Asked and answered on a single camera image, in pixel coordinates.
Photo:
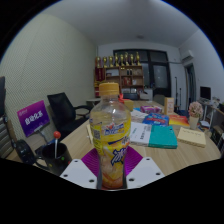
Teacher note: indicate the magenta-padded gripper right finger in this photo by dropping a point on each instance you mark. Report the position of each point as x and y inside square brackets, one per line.
[146, 171]

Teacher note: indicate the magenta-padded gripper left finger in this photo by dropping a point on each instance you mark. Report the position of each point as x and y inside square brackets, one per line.
[76, 171]

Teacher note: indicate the yellow-labelled clear drink bottle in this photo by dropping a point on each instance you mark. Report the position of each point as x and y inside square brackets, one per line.
[110, 133]

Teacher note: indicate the black dotted mug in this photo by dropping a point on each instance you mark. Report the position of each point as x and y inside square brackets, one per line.
[53, 160]

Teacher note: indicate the white printed booklet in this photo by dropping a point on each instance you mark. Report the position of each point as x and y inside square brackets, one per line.
[140, 133]

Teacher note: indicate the teal book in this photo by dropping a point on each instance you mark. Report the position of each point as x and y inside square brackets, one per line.
[163, 136]

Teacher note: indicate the tan notebook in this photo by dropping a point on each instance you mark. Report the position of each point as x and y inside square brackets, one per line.
[89, 133]

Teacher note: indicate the red-tipped stir stick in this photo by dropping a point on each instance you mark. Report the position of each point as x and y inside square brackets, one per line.
[57, 134]

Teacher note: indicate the blue snack packet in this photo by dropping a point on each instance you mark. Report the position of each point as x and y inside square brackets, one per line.
[156, 119]

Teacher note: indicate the white paper stack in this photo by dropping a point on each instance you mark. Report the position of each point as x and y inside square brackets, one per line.
[138, 115]

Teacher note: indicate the orange book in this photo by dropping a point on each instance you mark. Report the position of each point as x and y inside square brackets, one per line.
[179, 120]

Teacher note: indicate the pink flat box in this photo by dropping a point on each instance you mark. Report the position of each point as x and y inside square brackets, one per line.
[150, 109]

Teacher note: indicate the black office chair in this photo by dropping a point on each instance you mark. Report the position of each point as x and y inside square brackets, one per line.
[61, 108]

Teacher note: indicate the yellow gift box red ribbon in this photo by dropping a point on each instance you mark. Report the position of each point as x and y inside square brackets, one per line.
[128, 105]

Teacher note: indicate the purple sign board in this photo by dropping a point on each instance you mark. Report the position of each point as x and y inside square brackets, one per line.
[33, 117]

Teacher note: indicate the small upright orange carton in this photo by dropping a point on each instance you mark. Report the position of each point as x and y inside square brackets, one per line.
[169, 106]

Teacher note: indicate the small white round table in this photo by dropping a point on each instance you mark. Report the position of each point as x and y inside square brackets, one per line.
[92, 100]

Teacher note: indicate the grey striped chair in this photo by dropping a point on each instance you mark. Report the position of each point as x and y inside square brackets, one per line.
[5, 140]

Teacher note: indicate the pink flowers in white pot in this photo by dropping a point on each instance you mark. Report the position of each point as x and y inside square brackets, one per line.
[195, 110]

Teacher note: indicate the wooden side desk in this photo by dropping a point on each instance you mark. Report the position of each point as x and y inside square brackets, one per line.
[216, 111]

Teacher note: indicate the wooden shelf unit with trophies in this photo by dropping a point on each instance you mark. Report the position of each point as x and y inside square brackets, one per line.
[126, 78]

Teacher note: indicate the black-framed glass door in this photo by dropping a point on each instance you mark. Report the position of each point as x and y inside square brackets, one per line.
[160, 76]

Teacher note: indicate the black computer monitor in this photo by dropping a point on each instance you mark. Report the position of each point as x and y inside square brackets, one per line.
[205, 92]

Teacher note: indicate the white wall air conditioner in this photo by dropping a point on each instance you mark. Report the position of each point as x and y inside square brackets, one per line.
[187, 56]

